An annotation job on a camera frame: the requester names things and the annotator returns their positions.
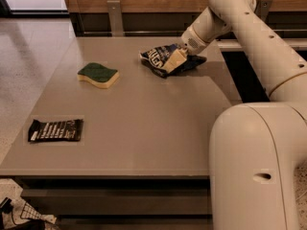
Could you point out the black rxbar chocolate wrapper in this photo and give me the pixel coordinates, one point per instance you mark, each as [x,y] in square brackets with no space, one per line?
[70,130]

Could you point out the left metal bracket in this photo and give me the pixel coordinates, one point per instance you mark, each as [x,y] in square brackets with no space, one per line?
[115,18]

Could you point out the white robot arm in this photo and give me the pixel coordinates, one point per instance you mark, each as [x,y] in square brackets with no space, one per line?
[255,148]

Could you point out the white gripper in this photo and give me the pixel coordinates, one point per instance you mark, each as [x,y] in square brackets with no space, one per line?
[193,44]

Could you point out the checkered cloth on floor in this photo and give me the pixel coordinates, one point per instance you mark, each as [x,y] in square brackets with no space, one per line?
[17,214]

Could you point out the right metal bracket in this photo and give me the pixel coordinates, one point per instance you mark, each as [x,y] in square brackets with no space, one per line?
[263,8]

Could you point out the green yellow sponge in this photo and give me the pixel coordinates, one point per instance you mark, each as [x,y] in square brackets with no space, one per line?
[98,75]

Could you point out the metal bracket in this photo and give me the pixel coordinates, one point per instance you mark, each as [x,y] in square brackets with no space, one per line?
[115,18]
[263,8]

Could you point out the blue chip bag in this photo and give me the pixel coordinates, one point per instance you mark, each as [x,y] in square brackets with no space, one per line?
[154,59]

